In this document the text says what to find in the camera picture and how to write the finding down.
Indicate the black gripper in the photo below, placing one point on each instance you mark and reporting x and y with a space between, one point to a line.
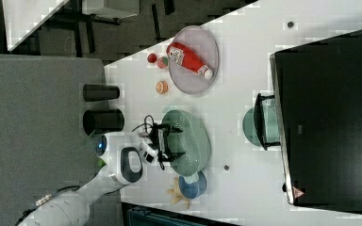
160 133

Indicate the green plastic strainer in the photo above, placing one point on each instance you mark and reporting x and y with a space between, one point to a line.
193 143

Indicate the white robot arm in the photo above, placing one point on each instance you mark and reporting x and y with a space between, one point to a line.
124 157

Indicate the yellow toy banana peel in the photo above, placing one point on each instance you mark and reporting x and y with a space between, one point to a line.
176 194

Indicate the blue bowl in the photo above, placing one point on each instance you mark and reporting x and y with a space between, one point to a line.
193 190

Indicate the toy orange slice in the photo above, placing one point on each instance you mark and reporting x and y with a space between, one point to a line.
162 87

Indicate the pink toy strawberry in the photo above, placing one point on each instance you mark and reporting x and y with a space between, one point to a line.
162 62

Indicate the dark red toy strawberry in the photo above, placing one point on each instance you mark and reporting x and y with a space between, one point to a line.
152 58

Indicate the red ketchup bottle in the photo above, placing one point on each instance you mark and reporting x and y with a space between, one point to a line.
181 55

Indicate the green plastic mug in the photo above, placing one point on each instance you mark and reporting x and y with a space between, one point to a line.
272 131

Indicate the grey round plate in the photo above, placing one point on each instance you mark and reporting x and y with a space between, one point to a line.
202 43

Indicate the grey side table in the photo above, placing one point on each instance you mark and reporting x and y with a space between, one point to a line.
43 146

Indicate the black toaster oven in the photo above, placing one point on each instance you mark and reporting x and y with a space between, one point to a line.
317 94

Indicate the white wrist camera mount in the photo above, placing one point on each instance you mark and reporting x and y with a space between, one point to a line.
148 150

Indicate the lower black cylinder post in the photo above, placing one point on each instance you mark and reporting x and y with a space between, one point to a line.
101 122

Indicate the black cylinder post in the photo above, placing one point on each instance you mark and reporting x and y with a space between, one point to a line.
93 93
101 122

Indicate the upper black cylinder post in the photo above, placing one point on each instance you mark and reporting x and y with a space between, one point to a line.
93 93

